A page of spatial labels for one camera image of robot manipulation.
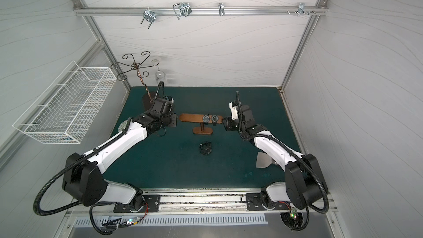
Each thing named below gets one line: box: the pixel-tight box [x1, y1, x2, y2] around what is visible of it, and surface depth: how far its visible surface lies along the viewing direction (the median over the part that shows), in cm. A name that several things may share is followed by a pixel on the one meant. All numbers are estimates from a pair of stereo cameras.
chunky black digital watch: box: [199, 141, 213, 156], surface depth 90 cm
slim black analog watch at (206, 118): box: [202, 113, 211, 126], surface depth 88 cm
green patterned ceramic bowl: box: [117, 119, 128, 133], surface depth 97 cm
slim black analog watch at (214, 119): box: [210, 114, 220, 127], surface depth 87 cm
